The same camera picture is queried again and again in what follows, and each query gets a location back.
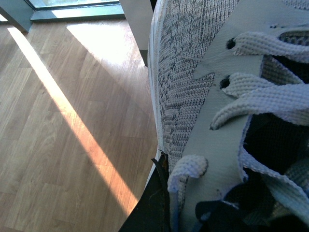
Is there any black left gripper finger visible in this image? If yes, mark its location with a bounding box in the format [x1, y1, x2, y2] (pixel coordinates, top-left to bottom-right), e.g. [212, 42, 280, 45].
[119, 151, 170, 232]

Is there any grey sneaker one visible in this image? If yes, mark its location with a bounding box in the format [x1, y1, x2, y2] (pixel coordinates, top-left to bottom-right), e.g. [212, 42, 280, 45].
[148, 0, 309, 232]

